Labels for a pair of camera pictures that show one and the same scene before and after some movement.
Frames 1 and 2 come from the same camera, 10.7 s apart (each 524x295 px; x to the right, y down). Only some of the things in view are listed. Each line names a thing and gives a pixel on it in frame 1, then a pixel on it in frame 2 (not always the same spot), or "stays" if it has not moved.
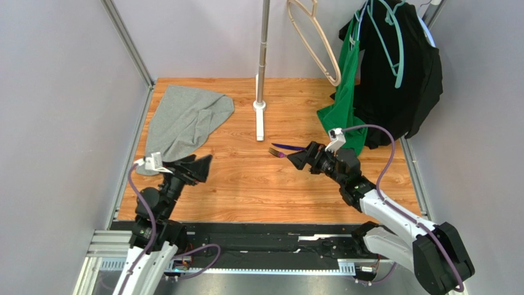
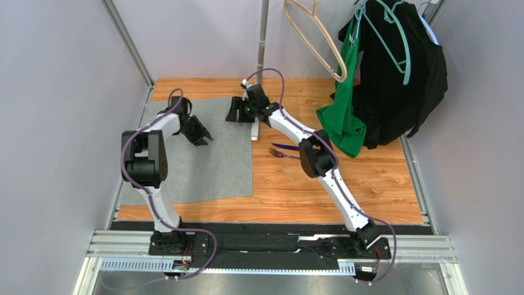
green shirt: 343,112 stays
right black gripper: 317,155 to 242,110
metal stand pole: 263,51 stays
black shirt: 400,77 stays
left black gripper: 200,168 to 201,130
